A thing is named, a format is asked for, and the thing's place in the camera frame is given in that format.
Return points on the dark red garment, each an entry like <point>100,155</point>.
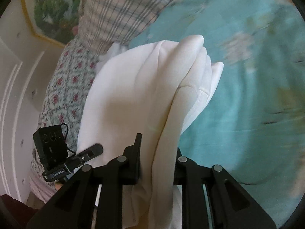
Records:
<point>12,210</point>

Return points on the plaid quilt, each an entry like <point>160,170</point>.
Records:
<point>119,9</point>

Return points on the teal flowered bedsheet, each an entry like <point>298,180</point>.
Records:
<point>250,100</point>

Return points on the white zip hoodie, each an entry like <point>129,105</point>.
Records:
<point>128,100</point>

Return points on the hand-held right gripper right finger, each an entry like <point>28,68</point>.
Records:
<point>184,171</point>

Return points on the framed landscape wall picture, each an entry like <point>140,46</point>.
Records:
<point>52,9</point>

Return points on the white folded cloth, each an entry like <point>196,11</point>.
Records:
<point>114,51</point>

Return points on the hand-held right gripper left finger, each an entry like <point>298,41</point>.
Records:
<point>134,167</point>

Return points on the pink striped bed skirt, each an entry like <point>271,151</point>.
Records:
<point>40,190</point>

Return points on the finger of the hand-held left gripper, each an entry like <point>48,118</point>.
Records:
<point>91,150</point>

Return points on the red flowered white sheet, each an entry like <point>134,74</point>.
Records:
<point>69,88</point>

